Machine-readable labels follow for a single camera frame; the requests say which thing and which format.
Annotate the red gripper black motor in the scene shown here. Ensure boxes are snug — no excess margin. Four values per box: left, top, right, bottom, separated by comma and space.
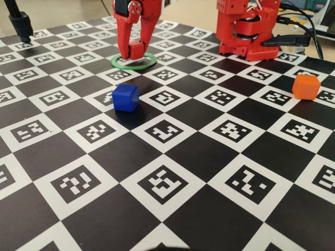
113, 0, 164, 60

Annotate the red cube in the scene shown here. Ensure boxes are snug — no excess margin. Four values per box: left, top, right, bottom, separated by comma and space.
129, 40, 146, 60

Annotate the blue cube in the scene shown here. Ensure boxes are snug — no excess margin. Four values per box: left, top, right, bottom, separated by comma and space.
111, 84, 140, 113

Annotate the orange cube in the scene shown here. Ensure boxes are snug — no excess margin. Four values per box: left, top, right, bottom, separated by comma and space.
292, 74, 321, 101

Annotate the black tripod leg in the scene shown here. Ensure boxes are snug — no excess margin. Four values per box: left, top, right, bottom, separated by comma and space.
5, 0, 34, 44

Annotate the black white marker checkerboard mat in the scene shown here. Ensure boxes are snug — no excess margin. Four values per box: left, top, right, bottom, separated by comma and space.
0, 15, 335, 251

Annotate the black clamp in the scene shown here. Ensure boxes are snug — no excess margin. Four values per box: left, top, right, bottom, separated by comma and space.
261, 35, 312, 48

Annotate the teal box with red label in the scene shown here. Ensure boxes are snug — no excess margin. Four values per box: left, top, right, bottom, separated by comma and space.
287, 0, 327, 11

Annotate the green ring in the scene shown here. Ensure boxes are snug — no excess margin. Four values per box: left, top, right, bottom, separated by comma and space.
110, 51, 158, 71

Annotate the black cable with plug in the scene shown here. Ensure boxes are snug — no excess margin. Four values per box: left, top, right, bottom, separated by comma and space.
276, 15, 315, 36

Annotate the thick black cable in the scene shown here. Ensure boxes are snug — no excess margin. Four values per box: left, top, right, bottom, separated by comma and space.
279, 1, 325, 60

